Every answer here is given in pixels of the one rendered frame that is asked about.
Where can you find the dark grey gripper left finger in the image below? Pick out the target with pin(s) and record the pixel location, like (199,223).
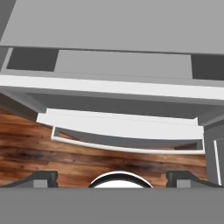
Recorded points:
(43,178)

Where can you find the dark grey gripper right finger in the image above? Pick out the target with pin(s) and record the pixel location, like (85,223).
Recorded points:
(180,178)

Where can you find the pale grey fridge drawer front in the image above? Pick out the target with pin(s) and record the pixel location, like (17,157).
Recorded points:
(116,126)

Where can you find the grey fridge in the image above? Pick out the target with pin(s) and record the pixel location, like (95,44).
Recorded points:
(116,29)

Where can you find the grey cupboard door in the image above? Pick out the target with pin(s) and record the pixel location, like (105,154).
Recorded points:
(210,151)

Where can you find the round white and black object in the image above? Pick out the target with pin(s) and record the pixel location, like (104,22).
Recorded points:
(120,181)

